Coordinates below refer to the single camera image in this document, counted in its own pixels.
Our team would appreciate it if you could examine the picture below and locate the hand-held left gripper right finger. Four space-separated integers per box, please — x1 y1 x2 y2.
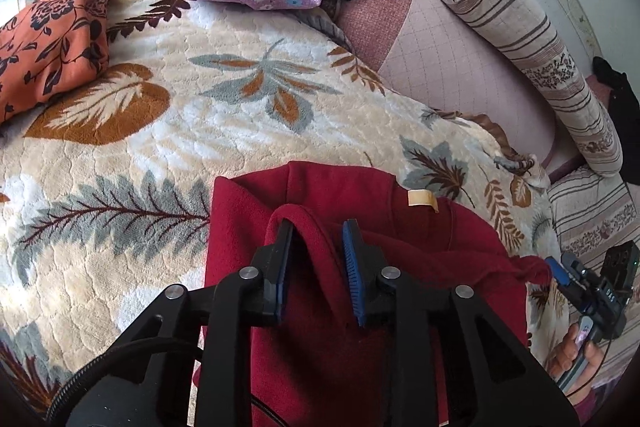
341 219 557 427

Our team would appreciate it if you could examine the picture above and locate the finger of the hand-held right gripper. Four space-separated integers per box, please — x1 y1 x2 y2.
561 253 600 284
544 256 583 305

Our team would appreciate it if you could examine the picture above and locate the pink quilted mattress pad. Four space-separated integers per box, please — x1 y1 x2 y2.
327 0 608 178

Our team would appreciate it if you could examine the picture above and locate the person's right hand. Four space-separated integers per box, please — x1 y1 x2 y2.
547 322 608 390

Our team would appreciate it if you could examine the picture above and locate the red sweater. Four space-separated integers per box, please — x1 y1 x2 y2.
192 161 553 427

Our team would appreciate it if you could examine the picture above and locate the striped bolster pillow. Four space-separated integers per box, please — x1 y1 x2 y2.
432 0 623 178

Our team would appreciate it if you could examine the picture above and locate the leaf print blanket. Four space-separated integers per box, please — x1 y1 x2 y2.
0 0 556 427

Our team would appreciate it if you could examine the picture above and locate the striped quilt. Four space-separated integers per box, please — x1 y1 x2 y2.
547 164 640 408

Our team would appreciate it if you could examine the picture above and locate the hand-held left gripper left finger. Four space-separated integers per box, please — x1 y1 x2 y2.
97 219 296 427

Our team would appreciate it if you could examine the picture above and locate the black ribbed cable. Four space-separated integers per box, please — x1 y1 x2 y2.
47 339 201 427

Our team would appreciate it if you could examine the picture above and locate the orange floral cloth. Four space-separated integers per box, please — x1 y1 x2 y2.
0 0 112 125

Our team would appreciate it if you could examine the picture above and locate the black cloth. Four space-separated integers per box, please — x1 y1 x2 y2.
591 57 640 185

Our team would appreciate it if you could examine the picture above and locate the person's right forearm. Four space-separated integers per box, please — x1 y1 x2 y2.
570 384 608 427

